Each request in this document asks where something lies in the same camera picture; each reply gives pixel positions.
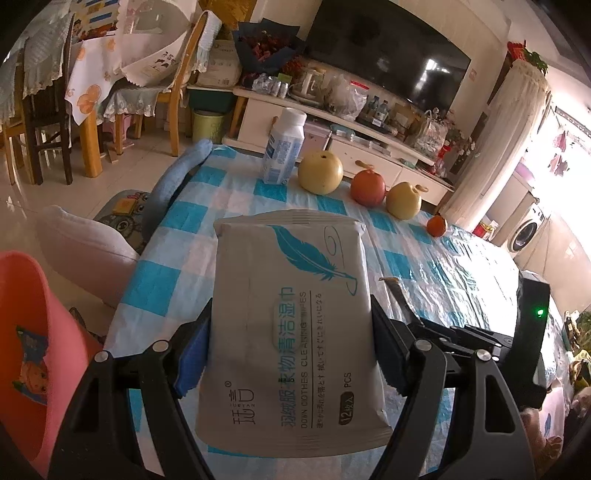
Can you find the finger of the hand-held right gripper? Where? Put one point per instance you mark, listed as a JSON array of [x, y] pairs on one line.
[[461, 337]]

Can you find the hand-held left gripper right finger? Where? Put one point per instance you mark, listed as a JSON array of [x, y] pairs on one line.
[[390, 355]]

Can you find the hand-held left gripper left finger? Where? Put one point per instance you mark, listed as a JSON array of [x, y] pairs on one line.
[[191, 364]]

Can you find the white wipes pack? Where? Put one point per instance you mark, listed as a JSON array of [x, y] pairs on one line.
[[286, 323]]

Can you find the pink plastic bin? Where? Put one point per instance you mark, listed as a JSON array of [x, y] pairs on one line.
[[60, 332]]

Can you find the blue checkered tablecloth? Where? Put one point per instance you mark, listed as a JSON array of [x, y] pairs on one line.
[[415, 258]]

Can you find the small orange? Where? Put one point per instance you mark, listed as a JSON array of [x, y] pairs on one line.
[[436, 226]]

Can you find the white washing machine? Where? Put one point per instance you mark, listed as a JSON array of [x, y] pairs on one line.
[[526, 230]]

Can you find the small yellow pear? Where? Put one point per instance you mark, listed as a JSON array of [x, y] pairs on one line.
[[403, 203]]

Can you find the white cushion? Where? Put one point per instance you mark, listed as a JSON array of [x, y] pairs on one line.
[[87, 249]]

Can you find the red apple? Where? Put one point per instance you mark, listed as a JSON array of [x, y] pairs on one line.
[[368, 189]]

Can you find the cartoon floor mat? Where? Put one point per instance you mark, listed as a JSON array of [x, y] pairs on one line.
[[120, 210]]

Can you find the blue towel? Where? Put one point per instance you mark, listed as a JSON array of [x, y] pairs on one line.
[[171, 184]]

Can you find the hanging laundry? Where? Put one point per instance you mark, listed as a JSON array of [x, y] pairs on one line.
[[563, 154]]

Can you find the large yellow pear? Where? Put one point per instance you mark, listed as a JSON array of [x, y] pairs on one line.
[[321, 173]]

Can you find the white standing air conditioner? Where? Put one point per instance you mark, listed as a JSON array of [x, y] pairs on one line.
[[503, 138]]

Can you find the clear gift bag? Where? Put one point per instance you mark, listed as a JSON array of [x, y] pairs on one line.
[[431, 131]]

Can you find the white blue plastic bottle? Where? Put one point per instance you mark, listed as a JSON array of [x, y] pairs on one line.
[[281, 152]]

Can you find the white storage box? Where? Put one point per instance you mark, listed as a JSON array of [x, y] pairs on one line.
[[318, 136]]

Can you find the green waste bin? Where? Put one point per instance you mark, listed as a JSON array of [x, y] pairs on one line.
[[207, 127]]

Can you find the group of water bottles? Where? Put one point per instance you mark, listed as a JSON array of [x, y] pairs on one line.
[[379, 110]]

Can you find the white television cabinet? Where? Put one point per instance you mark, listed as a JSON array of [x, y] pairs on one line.
[[258, 117]]

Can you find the light wooden chair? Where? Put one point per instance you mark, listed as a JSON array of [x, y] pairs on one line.
[[178, 106]]

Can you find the white plastic bag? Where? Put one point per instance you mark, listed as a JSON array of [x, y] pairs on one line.
[[346, 97]]

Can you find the dark wooden chair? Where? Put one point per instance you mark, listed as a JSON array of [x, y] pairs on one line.
[[46, 134]]

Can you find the white kettle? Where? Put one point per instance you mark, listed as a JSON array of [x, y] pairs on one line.
[[310, 83]]

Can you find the pack of small bottles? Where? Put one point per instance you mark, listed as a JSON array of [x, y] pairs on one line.
[[272, 85]]

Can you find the black television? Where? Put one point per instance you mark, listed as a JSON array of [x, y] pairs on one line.
[[388, 50]]

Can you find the white sack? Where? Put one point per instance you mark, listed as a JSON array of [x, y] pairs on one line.
[[221, 64]]

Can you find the printed white table cloth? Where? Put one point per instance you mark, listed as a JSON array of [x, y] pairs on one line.
[[92, 69]]

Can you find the dark wrapped flower bouquet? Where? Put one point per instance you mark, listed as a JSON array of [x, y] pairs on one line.
[[263, 46]]

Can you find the grey lace chair cover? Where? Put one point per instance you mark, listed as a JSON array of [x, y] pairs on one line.
[[41, 60]]

